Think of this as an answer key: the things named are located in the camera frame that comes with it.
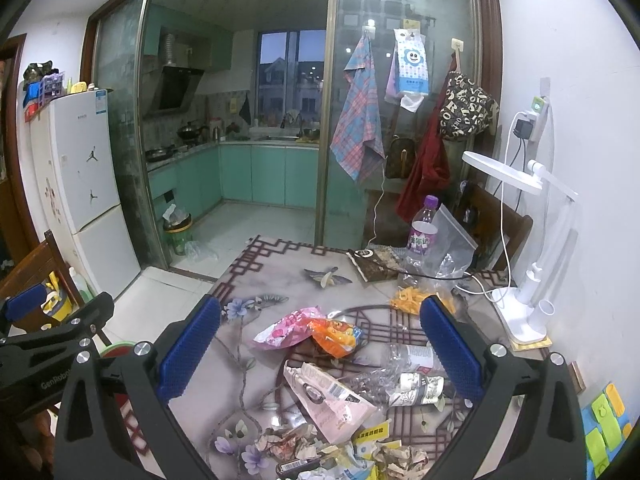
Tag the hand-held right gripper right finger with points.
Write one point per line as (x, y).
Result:
(450, 350)

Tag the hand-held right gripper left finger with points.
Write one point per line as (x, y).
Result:
(192, 345)

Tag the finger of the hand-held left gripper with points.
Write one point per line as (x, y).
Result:
(25, 302)
(97, 315)

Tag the red basin with green rim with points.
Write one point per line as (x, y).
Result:
(117, 350)

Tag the pink plastic wrapper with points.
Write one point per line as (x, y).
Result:
(282, 332)

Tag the orange snack bag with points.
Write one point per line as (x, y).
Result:
(335, 337)

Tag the yellow plastic bag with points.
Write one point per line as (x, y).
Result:
(55, 305)

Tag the green detergent bottle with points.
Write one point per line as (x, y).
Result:
(80, 287)

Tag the carved wooden chair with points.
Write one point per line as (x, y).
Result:
(30, 267)

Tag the crushed clear plastic bottle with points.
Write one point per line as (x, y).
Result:
(415, 357)

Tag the crushed labelled plastic bottle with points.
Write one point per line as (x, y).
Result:
(420, 390)

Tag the yellow snack pieces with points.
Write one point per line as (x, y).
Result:
(410, 300)

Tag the wooden coaster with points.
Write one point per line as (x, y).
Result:
(530, 344)

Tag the white desk lamp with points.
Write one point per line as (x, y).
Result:
(525, 305)

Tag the clear plastic floor bag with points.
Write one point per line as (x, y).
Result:
(200, 252)

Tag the clear zip bag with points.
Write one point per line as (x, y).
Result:
(457, 245)

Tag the green kitchen waste bin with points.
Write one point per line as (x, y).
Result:
(177, 237)

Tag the floral tablecloth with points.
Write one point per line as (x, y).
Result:
(280, 280)

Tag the purple label water bottle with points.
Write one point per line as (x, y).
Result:
(422, 240)

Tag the brown patterned notebook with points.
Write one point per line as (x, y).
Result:
(375, 262)

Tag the crumpled brown paper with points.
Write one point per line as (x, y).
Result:
(405, 462)

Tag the pale pink barcode wrapper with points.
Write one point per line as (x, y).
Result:
(330, 400)

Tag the crumpled red wrapper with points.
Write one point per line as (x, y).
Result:
(285, 442)

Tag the dark wooden chair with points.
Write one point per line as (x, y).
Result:
(500, 225)

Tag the white refrigerator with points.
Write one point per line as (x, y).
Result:
(85, 160)

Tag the black barcode wrapper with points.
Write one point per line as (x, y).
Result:
(300, 467)

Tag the red garment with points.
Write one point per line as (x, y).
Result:
(425, 180)

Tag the blue and green silicone mat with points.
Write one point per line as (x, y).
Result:
(605, 425)

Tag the teal kitchen cabinets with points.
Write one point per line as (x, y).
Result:
(270, 170)

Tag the brown patterned handbag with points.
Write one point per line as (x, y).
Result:
(400, 157)

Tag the black wok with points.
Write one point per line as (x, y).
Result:
(187, 132)

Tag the colourful plastic storage drawers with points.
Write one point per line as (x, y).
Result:
(45, 95)

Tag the camouflage cap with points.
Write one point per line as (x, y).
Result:
(37, 70)

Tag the black range hood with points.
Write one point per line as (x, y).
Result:
(175, 85)

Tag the letter print bag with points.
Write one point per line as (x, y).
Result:
(467, 105)

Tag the plaid towel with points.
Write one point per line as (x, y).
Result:
(357, 120)

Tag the white printed hanging bag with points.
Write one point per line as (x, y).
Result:
(412, 67)

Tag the kitchen window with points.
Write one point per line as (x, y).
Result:
(290, 75)

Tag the white wall power strip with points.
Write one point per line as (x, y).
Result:
(532, 120)

